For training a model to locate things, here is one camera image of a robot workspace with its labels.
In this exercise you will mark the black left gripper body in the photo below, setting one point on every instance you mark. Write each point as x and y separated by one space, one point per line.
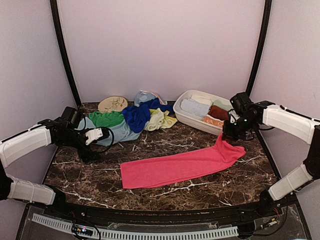
70 141

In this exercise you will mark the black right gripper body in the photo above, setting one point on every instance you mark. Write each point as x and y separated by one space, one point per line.
238 130

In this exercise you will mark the large pale blue towel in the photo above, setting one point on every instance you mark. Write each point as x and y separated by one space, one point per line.
194 107

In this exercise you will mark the pink towel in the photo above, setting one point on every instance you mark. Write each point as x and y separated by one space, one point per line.
161 171

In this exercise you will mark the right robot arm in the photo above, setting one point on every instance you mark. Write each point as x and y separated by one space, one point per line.
295 144

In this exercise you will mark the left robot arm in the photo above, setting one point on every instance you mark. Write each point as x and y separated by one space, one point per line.
44 134

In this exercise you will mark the pale green rolled towel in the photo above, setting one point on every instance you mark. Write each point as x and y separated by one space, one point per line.
222 105

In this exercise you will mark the orange patterned rolled towel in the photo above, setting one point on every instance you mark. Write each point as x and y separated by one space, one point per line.
213 121

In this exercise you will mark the brown rolled towel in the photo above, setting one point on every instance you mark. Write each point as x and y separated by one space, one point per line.
218 113

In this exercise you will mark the white rolled towel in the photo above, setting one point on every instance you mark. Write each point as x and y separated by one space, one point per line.
202 100

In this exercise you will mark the beige bird-painted plate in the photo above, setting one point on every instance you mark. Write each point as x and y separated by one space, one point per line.
112 104

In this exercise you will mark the grey-blue towel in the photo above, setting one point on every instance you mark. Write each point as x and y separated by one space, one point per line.
122 132

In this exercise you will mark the royal blue towel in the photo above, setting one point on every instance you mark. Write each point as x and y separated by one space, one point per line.
137 116

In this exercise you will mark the light blue dotted towel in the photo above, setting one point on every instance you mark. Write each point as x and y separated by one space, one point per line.
145 96

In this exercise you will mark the pale yellow patterned towel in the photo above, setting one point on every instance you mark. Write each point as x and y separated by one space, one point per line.
160 120

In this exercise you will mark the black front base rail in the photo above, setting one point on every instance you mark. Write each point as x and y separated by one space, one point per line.
97 215

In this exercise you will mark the white slotted cable duct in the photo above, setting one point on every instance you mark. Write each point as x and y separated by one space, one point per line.
122 231

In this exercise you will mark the black right frame post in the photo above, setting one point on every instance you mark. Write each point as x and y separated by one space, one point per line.
260 46

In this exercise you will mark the black frame post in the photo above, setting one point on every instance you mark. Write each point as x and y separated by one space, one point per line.
63 51
260 46

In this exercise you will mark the black left frame post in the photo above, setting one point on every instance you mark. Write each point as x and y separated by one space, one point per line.
63 51

